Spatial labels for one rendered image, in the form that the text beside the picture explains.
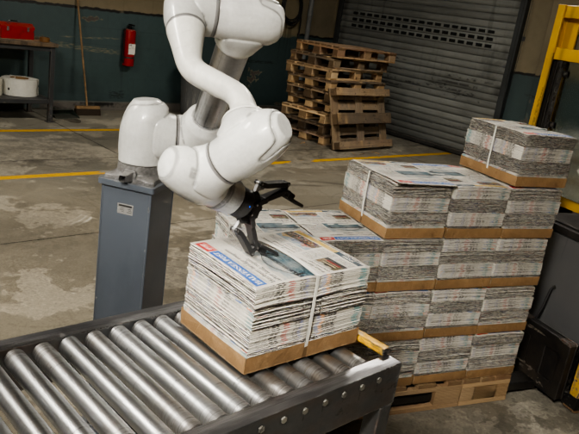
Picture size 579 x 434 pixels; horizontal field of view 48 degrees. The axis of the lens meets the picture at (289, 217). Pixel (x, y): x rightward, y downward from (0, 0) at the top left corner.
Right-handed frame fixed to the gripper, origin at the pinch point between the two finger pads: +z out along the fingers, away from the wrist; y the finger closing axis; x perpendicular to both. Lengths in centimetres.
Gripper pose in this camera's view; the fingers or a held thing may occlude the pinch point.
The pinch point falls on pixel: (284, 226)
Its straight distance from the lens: 165.9
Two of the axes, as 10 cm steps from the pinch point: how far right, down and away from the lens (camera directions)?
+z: 5.8, 3.4, 7.4
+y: -4.6, 8.9, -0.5
